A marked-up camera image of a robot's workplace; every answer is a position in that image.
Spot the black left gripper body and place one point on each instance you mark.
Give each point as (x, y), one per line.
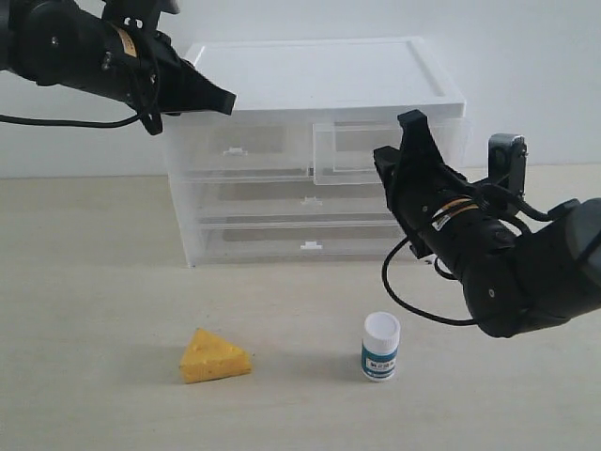
(136, 67)

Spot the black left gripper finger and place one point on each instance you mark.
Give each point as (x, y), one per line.
(196, 93)

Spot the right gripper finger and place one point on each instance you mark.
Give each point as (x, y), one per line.
(418, 151)
(387, 161)

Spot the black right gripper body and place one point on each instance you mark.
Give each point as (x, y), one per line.
(441, 216)

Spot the white blue medicine bottle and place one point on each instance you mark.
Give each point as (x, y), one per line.
(380, 343)

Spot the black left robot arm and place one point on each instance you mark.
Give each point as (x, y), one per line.
(52, 43)

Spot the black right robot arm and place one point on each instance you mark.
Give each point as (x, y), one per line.
(520, 269)

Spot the white plastic drawer cabinet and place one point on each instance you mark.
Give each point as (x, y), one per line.
(313, 82)

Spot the clear middle wide drawer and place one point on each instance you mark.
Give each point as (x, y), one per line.
(213, 202)

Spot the clear wide drawer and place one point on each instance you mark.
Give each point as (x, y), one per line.
(213, 202)
(333, 242)

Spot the clear bottom wide drawer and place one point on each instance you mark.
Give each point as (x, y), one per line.
(333, 242)

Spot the yellow cheese wedge toy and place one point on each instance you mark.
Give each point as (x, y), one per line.
(209, 357)

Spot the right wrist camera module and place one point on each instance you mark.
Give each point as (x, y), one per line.
(507, 159)

